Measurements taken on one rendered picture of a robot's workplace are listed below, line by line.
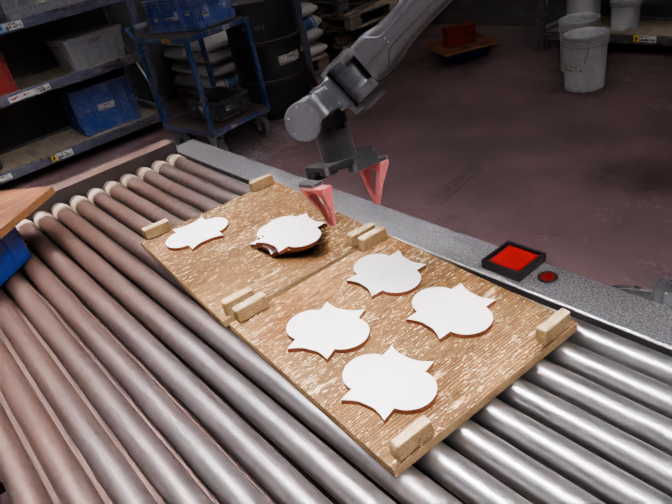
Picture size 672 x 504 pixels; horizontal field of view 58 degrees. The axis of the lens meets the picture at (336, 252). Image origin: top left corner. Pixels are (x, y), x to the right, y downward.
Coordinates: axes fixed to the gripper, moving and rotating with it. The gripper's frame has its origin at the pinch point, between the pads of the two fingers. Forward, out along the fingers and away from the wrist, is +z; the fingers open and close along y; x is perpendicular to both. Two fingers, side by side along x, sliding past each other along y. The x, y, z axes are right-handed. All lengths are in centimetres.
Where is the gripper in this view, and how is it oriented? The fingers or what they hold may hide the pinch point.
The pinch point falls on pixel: (354, 209)
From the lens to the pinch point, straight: 100.3
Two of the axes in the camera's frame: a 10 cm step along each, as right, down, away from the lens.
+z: 2.7, 9.0, 3.3
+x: -5.6, -1.3, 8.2
